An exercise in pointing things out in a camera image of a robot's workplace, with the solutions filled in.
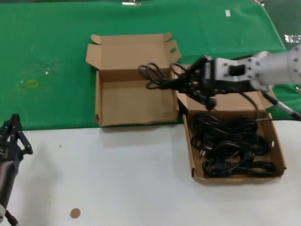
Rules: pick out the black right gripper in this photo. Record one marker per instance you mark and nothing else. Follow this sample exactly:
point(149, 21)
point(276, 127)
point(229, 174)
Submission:
point(225, 86)

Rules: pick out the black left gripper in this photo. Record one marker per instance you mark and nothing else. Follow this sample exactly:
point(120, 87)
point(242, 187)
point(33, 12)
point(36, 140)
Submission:
point(8, 164)

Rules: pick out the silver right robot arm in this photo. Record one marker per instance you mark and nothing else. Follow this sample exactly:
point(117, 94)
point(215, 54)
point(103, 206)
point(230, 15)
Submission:
point(277, 68)

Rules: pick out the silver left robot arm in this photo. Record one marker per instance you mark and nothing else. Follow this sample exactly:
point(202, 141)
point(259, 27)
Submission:
point(2, 209)

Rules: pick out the cardboard box with wide lid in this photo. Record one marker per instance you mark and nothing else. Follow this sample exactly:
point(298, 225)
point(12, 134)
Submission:
point(235, 108)

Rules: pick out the cardboard box with plain lid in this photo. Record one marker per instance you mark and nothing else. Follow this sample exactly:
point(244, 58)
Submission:
point(131, 106)

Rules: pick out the white paper label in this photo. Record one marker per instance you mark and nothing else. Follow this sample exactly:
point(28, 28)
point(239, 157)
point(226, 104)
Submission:
point(227, 13)

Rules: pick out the round brown cardboard disc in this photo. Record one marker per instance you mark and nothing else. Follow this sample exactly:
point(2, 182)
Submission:
point(75, 213)

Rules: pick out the green table cloth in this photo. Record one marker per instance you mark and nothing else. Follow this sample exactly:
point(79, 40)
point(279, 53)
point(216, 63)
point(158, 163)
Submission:
point(47, 35)

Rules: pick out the crumpled silver foil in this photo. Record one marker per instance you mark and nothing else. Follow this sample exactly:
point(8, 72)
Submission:
point(292, 38)

